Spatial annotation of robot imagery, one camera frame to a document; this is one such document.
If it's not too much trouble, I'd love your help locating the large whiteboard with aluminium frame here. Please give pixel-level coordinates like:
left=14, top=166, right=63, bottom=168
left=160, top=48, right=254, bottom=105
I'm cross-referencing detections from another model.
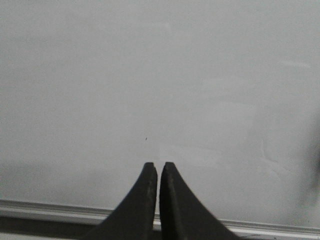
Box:
left=0, top=0, right=320, bottom=233

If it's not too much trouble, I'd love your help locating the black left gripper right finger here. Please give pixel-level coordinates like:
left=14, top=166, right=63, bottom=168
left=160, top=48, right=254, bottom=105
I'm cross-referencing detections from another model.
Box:
left=159, top=162, right=240, bottom=240

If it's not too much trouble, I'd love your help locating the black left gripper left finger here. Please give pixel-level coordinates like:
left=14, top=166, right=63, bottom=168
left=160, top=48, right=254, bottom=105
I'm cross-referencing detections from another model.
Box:
left=82, top=162, right=158, bottom=240

